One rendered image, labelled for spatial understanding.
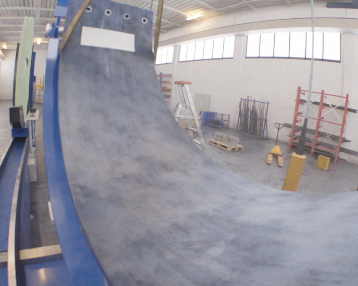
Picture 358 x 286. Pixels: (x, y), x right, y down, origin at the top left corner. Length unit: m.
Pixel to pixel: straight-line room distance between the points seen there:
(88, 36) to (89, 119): 0.64
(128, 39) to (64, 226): 1.26
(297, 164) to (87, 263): 1.14
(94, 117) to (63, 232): 0.59
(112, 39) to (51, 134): 0.76
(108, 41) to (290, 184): 1.46
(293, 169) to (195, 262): 0.89
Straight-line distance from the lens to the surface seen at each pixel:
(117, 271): 0.38
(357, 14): 11.45
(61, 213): 1.12
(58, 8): 2.05
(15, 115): 3.85
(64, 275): 1.52
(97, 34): 1.47
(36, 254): 1.61
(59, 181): 1.23
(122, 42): 1.51
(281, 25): 12.13
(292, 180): 1.18
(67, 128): 0.97
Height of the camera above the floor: 1.71
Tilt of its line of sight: 13 degrees down
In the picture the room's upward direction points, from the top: 6 degrees clockwise
